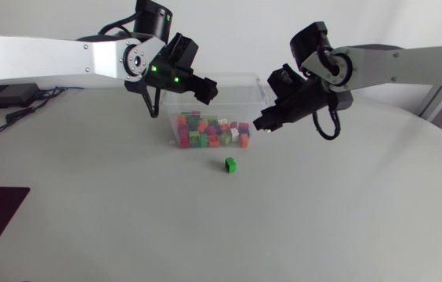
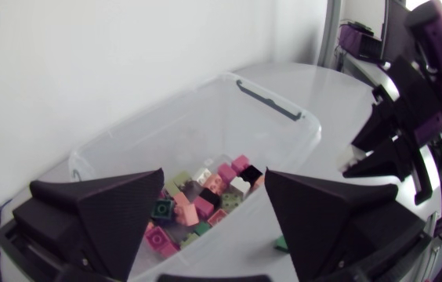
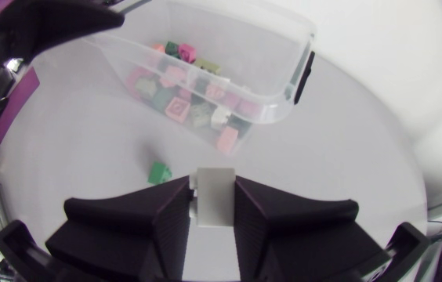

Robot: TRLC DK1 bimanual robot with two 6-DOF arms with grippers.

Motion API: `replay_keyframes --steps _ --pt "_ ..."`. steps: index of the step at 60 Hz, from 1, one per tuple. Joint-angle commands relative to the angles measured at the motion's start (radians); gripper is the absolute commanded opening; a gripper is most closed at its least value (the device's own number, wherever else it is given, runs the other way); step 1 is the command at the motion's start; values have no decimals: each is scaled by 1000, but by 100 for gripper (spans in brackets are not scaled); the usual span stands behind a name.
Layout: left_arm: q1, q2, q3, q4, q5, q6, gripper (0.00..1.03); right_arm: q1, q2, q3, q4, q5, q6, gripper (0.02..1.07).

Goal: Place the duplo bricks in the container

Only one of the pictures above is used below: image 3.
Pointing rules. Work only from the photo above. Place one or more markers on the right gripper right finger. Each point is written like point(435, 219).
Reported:
point(303, 231)

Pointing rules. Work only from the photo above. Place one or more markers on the olive green toy brick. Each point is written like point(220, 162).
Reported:
point(207, 66)
point(201, 114)

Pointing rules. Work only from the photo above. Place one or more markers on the magenta toy brick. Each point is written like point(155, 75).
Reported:
point(187, 53)

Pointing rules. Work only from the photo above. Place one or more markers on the orange toy brick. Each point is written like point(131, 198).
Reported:
point(159, 48)

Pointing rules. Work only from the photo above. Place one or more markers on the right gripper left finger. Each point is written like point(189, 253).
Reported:
point(127, 227)

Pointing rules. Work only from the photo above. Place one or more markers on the pile of toy bricks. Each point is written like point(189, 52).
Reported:
point(154, 92)

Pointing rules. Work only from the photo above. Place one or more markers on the dark green toy brick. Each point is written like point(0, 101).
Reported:
point(172, 49)

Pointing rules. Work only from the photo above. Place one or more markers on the clear plastic container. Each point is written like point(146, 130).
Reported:
point(240, 43)

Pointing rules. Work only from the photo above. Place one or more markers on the white toy brick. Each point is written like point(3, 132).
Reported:
point(220, 117)
point(215, 196)

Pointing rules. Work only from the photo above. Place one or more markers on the pink toy brick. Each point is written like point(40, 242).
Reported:
point(178, 109)
point(227, 139)
point(174, 75)

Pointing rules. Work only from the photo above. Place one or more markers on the dark mat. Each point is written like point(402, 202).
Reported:
point(13, 103)

